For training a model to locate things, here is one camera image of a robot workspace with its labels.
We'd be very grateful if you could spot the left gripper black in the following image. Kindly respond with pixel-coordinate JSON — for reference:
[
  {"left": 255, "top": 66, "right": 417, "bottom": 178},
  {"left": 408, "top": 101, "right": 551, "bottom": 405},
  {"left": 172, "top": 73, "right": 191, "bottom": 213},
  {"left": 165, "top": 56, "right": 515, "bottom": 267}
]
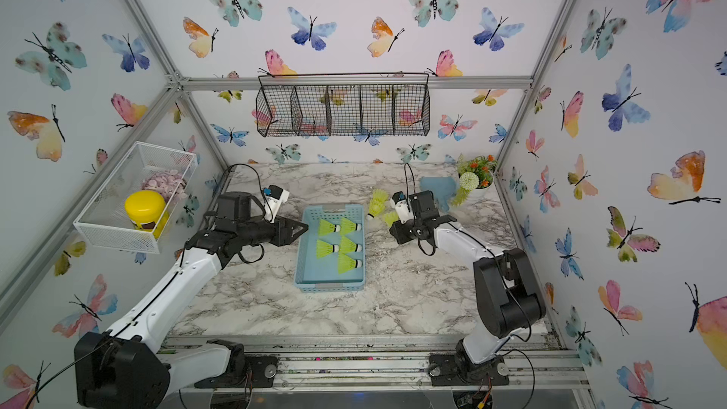
[{"left": 237, "top": 213, "right": 309, "bottom": 248}]

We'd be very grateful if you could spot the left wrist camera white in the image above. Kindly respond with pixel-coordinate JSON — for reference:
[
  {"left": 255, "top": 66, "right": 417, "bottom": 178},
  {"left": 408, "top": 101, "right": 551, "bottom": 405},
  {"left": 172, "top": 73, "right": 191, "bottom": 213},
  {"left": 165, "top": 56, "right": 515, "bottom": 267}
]
[{"left": 262, "top": 185, "right": 290, "bottom": 223}]

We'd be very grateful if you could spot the light blue plastic storage basket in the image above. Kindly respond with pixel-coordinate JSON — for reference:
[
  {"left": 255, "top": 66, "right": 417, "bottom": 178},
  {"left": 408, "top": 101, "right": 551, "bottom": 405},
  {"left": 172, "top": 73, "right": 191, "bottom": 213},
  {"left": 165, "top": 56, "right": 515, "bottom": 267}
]
[{"left": 293, "top": 204, "right": 367, "bottom": 293}]

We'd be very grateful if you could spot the artificial plant in white pot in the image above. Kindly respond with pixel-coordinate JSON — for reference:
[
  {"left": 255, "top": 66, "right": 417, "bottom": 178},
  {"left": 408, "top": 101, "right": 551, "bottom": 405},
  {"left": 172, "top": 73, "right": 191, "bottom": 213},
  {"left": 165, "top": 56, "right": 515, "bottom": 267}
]
[{"left": 452, "top": 155, "right": 499, "bottom": 206}]

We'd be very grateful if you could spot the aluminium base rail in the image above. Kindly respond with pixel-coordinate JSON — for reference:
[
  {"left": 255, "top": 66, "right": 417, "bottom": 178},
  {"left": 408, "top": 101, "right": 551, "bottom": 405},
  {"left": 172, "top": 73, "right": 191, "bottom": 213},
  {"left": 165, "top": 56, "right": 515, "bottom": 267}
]
[{"left": 110, "top": 334, "right": 592, "bottom": 396}]

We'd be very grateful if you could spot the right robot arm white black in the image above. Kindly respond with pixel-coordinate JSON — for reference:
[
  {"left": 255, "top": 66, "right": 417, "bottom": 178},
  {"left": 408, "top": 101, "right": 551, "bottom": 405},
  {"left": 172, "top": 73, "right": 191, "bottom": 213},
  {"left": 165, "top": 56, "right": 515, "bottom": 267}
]
[{"left": 389, "top": 191, "right": 546, "bottom": 386}]

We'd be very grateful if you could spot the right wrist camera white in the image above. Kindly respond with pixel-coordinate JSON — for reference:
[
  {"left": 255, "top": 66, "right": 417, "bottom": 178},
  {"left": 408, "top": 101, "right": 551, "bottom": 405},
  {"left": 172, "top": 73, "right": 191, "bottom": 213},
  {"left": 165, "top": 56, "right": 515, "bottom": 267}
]
[{"left": 391, "top": 191, "right": 414, "bottom": 223}]

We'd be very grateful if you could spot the black wire wall basket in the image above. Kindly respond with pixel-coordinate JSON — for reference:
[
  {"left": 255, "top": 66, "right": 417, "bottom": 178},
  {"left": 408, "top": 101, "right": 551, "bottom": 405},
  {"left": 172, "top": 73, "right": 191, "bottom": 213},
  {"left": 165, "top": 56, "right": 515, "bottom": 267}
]
[{"left": 253, "top": 72, "right": 431, "bottom": 141}]

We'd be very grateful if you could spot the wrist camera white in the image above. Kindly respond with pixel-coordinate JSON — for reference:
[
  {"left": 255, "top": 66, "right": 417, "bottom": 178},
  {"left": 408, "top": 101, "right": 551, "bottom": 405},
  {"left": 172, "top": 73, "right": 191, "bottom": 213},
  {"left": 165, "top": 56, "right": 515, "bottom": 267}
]
[
  {"left": 391, "top": 191, "right": 414, "bottom": 223},
  {"left": 262, "top": 185, "right": 290, "bottom": 223}
]

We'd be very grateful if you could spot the yellow shuttlecock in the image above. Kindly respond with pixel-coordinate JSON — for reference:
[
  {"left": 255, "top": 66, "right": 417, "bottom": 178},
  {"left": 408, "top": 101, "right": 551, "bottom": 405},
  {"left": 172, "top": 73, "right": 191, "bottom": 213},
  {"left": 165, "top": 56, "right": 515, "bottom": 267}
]
[
  {"left": 339, "top": 237, "right": 363, "bottom": 255},
  {"left": 318, "top": 219, "right": 341, "bottom": 237},
  {"left": 367, "top": 189, "right": 390, "bottom": 219},
  {"left": 337, "top": 254, "right": 363, "bottom": 275},
  {"left": 315, "top": 240, "right": 339, "bottom": 259},
  {"left": 340, "top": 218, "right": 363, "bottom": 236}
]

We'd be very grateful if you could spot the pink round item in basket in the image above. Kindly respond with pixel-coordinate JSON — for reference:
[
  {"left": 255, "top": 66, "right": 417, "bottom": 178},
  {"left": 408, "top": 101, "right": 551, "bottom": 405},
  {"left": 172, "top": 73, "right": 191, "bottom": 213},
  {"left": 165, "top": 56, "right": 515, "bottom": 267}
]
[{"left": 141, "top": 170, "right": 187, "bottom": 203}]

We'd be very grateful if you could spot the yellow lidded jar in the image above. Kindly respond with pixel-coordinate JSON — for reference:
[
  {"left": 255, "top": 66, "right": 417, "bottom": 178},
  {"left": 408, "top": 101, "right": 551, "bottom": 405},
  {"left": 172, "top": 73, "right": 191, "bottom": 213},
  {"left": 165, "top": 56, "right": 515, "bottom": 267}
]
[{"left": 124, "top": 190, "right": 170, "bottom": 240}]

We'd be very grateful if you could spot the white mesh wall basket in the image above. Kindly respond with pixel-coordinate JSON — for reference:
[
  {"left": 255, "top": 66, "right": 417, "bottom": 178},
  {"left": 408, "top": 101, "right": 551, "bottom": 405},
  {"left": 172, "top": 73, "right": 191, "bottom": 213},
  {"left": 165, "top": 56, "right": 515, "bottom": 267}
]
[{"left": 73, "top": 142, "right": 198, "bottom": 254}]

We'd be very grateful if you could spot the light blue plastic scoop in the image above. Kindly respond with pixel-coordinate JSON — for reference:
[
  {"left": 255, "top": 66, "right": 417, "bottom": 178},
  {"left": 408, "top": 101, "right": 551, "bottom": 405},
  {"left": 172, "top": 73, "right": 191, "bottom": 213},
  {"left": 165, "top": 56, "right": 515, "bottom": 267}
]
[{"left": 420, "top": 177, "right": 458, "bottom": 210}]

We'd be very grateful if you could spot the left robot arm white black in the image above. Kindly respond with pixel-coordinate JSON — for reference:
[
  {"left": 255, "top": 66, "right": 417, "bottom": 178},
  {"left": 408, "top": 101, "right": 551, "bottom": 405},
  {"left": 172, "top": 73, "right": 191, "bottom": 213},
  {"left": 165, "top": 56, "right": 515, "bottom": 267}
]
[{"left": 74, "top": 185, "right": 308, "bottom": 408}]

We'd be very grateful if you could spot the yellow shuttlecock nested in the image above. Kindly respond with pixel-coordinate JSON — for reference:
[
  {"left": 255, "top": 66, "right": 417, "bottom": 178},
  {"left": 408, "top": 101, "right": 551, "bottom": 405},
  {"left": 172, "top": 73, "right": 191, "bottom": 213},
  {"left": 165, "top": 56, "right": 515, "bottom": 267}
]
[{"left": 382, "top": 210, "right": 399, "bottom": 227}]

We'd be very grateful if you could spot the yellow shuttlecock bottom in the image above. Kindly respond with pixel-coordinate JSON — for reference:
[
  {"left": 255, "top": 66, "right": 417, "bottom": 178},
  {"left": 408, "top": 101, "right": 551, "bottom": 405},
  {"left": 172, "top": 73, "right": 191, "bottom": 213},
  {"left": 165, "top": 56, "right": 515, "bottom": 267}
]
[{"left": 340, "top": 218, "right": 363, "bottom": 236}]

